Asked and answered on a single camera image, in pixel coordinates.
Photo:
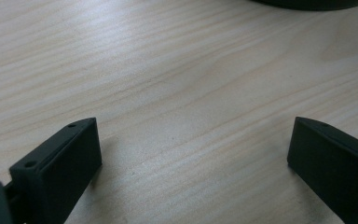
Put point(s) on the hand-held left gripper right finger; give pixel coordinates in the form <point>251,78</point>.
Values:
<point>335,165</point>

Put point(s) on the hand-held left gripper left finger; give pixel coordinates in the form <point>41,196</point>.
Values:
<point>59,168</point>

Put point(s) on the dark round object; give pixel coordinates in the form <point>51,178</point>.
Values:
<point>310,4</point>

